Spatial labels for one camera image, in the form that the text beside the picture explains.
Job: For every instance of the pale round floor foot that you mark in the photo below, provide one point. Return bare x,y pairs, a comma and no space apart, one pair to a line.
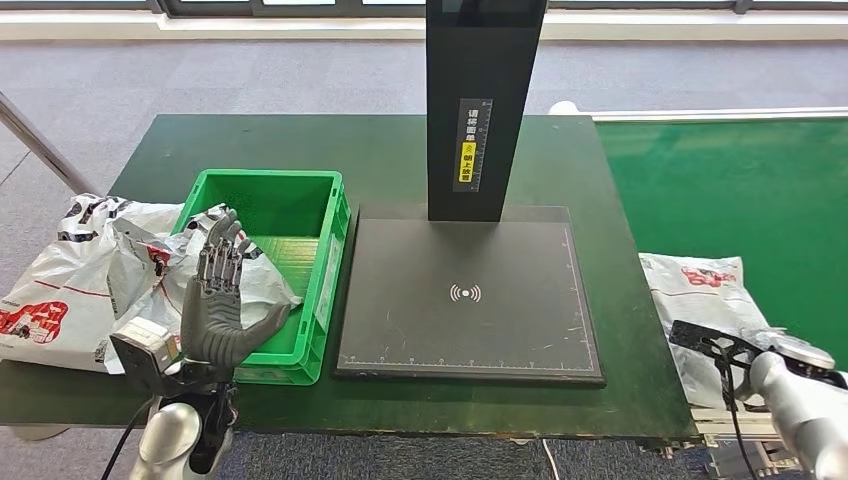
36,434

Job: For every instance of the green plastic crate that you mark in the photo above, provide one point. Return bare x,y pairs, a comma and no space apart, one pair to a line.
291,212

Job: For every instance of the white parcel bag black logo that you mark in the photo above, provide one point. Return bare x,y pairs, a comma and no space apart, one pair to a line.
265,285
702,298

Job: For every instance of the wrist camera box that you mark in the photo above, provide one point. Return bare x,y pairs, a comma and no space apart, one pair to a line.
705,341
146,354

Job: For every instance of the white rounded end cap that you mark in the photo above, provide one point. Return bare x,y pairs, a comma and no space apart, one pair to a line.
563,108

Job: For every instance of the ruler label sticker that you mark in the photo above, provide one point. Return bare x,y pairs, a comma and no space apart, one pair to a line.
472,146

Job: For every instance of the white window sill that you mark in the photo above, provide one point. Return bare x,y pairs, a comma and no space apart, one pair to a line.
265,26

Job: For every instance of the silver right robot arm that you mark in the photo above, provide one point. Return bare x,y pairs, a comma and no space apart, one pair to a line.
802,397

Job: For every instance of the dark window frame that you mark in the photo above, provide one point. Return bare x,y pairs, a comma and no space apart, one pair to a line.
212,8

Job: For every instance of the black inbound scanner machine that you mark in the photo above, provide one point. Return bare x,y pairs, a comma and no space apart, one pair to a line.
477,99

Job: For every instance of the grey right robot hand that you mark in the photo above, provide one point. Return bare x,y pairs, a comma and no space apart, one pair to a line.
768,339

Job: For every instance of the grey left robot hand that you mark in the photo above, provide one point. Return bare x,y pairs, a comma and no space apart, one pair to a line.
215,324

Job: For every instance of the white parcel bag red print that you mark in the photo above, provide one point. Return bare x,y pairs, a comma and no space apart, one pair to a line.
60,285

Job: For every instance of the dark green table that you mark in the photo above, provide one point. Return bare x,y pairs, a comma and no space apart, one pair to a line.
331,142

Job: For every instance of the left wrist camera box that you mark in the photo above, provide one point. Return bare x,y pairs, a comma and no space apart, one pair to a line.
146,354

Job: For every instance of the aluminium conveyor frame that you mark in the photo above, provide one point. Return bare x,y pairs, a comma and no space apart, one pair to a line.
729,424

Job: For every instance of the grey metal pole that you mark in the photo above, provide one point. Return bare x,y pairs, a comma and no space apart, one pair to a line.
40,146

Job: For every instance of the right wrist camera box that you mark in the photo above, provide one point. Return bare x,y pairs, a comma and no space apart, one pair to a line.
705,341

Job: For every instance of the green conveyor belt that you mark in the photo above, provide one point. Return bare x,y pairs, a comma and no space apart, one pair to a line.
729,185

